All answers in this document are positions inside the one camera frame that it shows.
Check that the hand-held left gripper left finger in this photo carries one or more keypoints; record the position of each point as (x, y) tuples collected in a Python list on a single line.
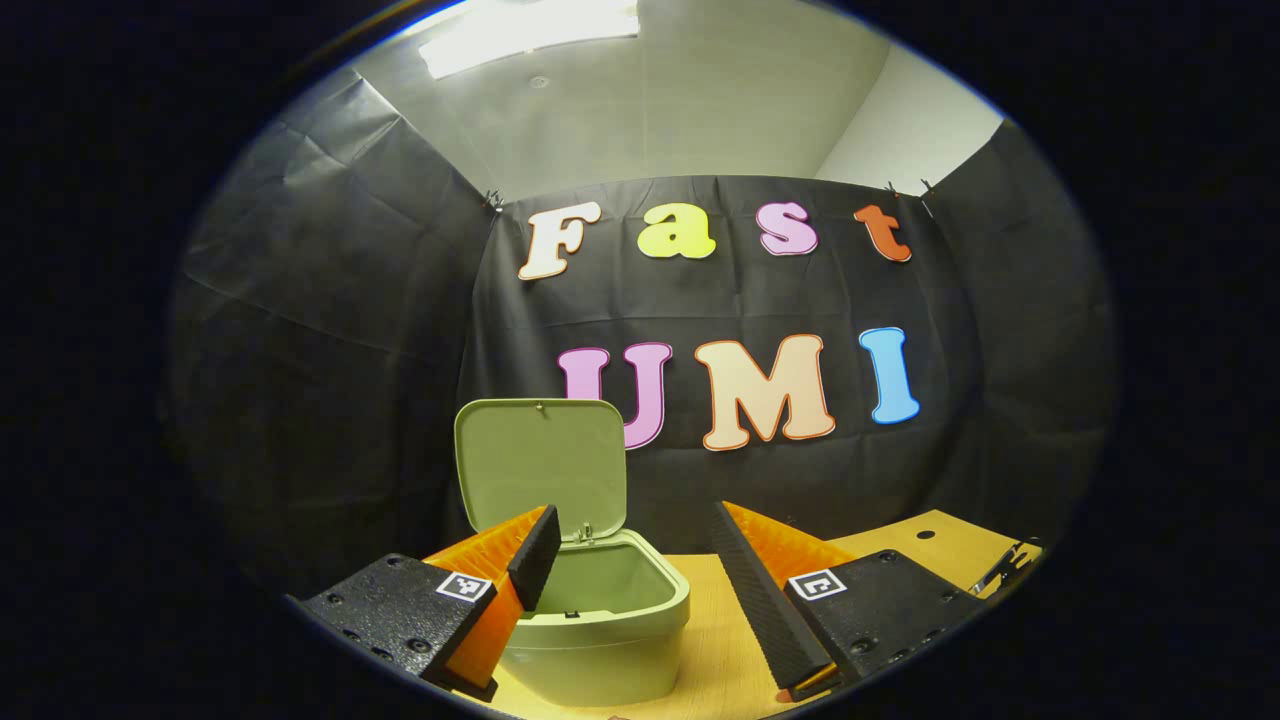
[(537, 560)]

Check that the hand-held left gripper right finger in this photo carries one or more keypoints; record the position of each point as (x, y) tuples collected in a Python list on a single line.
[(765, 610)]

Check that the pale green desktop garbage bin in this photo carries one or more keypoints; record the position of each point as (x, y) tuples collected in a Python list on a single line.
[(540, 460)]

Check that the wooden desktop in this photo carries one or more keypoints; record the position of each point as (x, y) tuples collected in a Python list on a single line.
[(940, 550)]

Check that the black backdrop cloth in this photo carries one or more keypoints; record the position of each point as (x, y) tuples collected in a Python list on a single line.
[(350, 350)]

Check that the ceiling light panel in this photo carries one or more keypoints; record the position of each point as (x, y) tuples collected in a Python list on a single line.
[(530, 30)]

